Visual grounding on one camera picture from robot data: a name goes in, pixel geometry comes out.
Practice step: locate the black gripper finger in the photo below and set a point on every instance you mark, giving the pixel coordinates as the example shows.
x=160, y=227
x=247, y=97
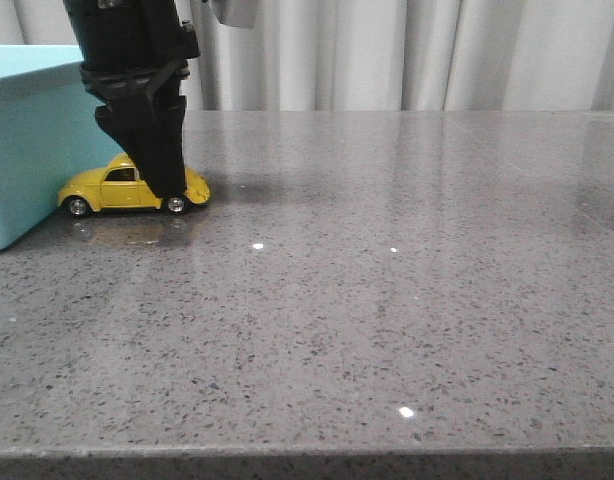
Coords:
x=151, y=135

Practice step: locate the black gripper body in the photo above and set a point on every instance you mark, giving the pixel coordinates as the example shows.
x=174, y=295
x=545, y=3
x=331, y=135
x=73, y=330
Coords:
x=132, y=48

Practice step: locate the yellow toy beetle car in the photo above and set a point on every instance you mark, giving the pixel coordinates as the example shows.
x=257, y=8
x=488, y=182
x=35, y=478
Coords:
x=120, y=186

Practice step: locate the light blue plastic box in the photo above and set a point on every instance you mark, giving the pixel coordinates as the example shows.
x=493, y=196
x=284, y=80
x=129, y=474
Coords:
x=48, y=133

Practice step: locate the white pleated curtain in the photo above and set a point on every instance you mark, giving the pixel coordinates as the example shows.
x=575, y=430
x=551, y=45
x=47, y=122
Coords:
x=406, y=55

